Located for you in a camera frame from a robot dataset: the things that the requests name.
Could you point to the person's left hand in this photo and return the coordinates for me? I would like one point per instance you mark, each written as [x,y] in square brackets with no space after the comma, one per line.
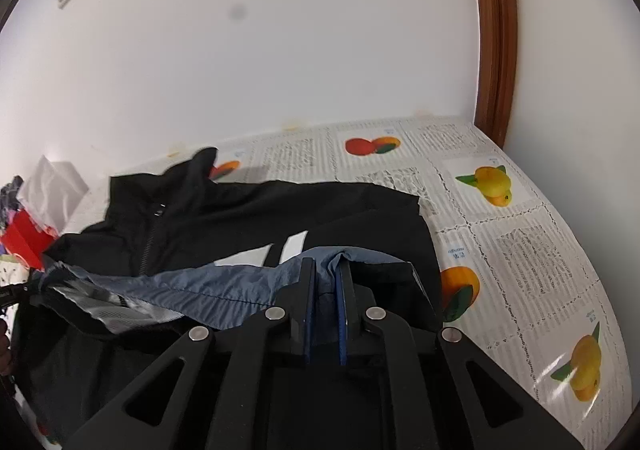
[4,347]

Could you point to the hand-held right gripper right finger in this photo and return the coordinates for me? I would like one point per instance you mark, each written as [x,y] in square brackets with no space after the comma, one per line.
[345,315]

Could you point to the white plastic bag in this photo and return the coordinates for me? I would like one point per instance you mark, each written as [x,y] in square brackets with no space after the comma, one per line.
[50,185]

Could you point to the brown wooden door frame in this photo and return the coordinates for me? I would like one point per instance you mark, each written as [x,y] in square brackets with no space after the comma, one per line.
[495,55]

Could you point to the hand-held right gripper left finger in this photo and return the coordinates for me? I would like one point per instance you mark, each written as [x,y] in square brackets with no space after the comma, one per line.
[307,310]

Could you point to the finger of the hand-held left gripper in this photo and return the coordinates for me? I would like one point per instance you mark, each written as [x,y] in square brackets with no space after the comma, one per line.
[17,292]

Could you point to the grey plaid cloth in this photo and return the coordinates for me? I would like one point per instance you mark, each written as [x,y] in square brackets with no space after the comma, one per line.
[10,200]

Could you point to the red paper bag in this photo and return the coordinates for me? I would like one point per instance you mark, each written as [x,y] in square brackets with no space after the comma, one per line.
[25,237]

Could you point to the black white blue jacket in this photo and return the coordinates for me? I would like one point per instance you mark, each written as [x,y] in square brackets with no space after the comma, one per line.
[225,215]

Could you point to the white floral quilt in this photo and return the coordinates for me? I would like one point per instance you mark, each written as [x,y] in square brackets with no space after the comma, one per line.
[7,270]

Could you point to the fruit print tablecloth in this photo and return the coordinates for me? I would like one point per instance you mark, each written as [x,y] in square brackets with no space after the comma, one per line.
[530,250]

